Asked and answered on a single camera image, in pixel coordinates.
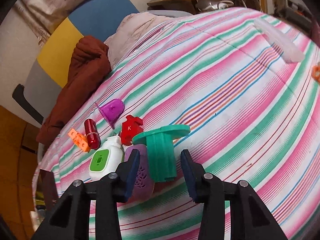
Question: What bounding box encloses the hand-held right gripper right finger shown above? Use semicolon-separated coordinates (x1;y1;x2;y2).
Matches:
180;149;288;240

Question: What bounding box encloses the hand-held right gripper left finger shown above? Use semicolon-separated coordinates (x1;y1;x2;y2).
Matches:
31;149;140;240

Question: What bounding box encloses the green plastic spool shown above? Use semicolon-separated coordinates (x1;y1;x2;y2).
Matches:
132;124;191;183

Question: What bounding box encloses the red puzzle piece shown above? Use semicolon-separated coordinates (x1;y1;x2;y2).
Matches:
121;115;143;146

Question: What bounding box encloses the red metal capsule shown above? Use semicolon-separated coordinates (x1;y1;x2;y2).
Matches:
84;119;101;150

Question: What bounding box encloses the purple plastic funnel cup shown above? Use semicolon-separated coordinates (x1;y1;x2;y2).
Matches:
94;99;125;128

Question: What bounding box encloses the purple oval device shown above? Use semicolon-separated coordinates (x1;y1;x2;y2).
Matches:
124;144;155;200

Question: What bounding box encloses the white green plastic device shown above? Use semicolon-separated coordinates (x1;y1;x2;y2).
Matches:
89;135;125;182

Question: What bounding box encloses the orange building block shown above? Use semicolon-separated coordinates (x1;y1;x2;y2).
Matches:
67;128;91;152

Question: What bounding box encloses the striped blanket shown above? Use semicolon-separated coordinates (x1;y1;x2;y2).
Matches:
32;6;320;240

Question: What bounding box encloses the brown padded jacket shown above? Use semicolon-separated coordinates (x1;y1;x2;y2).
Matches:
36;35;112;150

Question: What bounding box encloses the orange wooden cabinet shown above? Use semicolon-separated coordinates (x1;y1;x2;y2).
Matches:
0;105;44;240

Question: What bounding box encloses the pink quilt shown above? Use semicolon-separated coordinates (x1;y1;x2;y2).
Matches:
104;12;175;70

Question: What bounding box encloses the blue yellow grey headboard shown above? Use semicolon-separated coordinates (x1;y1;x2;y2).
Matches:
12;0;140;125

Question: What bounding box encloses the floral curtain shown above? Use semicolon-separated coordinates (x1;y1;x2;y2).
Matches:
12;0;100;47

